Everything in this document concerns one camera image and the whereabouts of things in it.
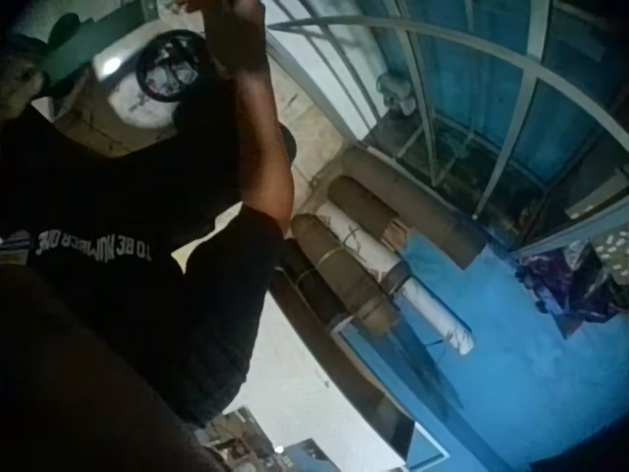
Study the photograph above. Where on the person's right hand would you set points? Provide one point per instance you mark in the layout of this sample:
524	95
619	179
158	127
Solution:
241	34

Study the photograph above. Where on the white washing machine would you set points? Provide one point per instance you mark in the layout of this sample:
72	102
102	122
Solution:
132	98

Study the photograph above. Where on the green cloth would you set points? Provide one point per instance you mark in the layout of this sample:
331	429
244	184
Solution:
93	44

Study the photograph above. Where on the grey pipe fitting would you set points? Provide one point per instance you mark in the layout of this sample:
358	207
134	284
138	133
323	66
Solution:
395	93

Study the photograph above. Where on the brown rolled mat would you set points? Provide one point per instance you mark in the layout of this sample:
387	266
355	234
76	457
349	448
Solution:
366	204

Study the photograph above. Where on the black rolled mat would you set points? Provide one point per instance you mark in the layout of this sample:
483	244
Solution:
307	280

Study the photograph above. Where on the olive rolled mat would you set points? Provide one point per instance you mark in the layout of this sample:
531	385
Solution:
339	275

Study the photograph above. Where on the brown flat board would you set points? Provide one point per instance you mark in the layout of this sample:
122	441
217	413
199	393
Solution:
432	216

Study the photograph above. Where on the white rolled paper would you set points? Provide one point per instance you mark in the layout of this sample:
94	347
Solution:
432	307

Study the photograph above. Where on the long dark brown plank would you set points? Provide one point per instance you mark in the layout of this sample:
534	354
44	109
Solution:
339	364

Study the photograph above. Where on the blue glass pane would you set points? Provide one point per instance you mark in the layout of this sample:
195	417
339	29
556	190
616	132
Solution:
408	364

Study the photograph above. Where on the heap of household clutter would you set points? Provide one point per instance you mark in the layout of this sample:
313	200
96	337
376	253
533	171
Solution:
245	440

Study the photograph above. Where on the heap of patterned clothes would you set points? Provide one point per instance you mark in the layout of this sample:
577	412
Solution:
570	280

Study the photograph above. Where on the grey metal window frame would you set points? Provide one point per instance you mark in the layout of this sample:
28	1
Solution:
457	44

